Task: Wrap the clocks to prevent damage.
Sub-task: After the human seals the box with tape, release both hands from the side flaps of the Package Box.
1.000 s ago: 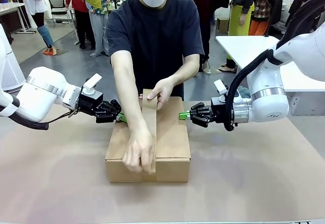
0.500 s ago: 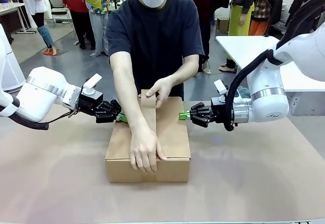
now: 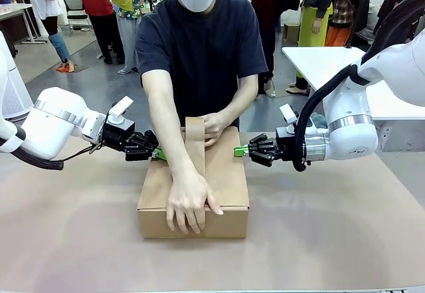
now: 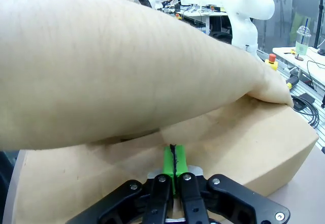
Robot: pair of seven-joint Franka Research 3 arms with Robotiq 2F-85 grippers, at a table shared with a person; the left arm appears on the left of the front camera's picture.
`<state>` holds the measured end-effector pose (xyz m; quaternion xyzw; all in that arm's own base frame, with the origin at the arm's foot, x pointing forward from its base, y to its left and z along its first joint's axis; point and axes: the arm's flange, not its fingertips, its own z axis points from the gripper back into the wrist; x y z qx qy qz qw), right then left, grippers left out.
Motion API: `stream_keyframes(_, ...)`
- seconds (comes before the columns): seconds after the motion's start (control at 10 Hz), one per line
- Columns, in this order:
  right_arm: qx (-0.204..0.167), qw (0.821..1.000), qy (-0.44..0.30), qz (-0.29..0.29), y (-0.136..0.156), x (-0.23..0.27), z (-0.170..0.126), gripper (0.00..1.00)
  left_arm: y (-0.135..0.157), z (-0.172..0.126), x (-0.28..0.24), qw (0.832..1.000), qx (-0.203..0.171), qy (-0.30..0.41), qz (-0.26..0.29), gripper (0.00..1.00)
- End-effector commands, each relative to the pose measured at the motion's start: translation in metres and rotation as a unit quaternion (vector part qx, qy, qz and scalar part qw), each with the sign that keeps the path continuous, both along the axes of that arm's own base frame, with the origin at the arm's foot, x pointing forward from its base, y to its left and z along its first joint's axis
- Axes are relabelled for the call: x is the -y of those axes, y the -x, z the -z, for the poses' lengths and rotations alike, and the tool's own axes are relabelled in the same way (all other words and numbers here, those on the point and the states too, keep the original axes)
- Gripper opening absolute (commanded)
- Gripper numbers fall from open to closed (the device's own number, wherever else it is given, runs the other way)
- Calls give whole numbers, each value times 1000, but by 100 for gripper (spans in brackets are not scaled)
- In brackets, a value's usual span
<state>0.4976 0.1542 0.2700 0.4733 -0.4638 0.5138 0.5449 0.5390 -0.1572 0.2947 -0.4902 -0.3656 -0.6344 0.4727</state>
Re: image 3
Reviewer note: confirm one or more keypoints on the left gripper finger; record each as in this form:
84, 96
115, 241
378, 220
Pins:
144, 139
142, 154

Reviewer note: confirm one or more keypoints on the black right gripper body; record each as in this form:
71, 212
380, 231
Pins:
284, 143

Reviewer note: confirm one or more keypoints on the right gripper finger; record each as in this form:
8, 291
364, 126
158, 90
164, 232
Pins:
262, 143
262, 157

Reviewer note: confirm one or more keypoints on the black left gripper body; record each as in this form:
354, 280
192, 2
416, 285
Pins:
116, 133

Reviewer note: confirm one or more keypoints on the brown cardboard box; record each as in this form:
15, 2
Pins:
229, 186

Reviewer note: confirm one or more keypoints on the brown packing tape roll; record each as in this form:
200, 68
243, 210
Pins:
195, 147

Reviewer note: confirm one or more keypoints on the person's left forearm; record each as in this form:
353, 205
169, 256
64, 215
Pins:
242, 100

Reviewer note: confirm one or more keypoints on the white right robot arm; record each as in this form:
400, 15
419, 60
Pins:
352, 113

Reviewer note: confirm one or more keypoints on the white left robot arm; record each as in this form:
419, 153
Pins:
53, 120

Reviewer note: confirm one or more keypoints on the person's left hand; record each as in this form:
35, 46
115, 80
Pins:
217, 127

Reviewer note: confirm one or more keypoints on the person's right hand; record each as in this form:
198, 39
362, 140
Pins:
189, 203

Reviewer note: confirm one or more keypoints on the teal cloth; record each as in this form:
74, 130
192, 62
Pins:
318, 122

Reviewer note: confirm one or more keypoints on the white side table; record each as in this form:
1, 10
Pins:
318, 63

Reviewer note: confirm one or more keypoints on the white air purifier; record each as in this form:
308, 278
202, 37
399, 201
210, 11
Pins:
20, 90

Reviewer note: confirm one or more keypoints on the person in black t-shirt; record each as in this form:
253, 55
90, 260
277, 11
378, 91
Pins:
199, 47

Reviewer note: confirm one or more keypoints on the small background cardboard box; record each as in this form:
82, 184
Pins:
292, 34

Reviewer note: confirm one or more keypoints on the bystander in orange trousers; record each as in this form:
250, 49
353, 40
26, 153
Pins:
337, 37

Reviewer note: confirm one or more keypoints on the bystander with yellow apron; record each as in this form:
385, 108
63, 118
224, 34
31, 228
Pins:
312, 27

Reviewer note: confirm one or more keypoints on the black office chair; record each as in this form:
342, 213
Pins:
74, 5

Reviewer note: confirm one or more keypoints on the bystander in white blouse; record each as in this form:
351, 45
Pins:
43, 0

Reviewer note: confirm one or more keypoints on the white table with grey legs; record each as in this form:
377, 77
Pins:
16, 9

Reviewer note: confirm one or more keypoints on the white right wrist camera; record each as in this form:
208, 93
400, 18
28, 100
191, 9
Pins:
287, 113

